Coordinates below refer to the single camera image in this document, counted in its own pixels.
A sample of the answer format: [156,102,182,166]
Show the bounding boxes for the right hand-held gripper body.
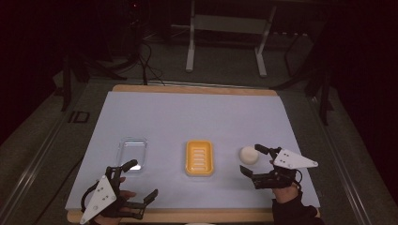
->
[253,146,319,190]

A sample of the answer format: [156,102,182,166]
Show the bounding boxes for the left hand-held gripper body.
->
[79,165,148,225]

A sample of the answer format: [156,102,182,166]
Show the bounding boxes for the white round soap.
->
[239,145,260,166]

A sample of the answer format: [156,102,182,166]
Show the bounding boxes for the person's left hand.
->
[93,176,137,225]

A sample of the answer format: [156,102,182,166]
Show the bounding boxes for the person's right hand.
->
[273,185,301,204]

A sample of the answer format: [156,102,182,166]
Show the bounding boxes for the clear plastic soap box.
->
[116,136,148,173]

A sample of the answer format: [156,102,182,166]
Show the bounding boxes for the yellow soap dish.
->
[184,140,215,177]

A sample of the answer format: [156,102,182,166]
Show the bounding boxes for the black tripod stand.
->
[270,31,335,127]

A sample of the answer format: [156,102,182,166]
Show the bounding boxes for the pale lilac table mat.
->
[65,90,321,211]

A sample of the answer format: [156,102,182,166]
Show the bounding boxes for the dark leaning panel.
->
[283,33,314,77]

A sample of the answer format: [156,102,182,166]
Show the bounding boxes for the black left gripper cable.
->
[80,180,100,214]

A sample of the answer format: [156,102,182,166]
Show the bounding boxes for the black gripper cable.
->
[80,180,100,214]
[293,169,303,191]

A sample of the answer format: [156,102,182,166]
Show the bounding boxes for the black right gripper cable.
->
[293,169,303,191]

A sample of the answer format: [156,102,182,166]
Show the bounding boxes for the black rectangular floor bracket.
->
[68,110,91,124]

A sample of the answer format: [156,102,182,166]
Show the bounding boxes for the black floor cables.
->
[136,40,166,86]

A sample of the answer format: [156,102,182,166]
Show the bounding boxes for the white metal stand frame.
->
[185,0,278,79]

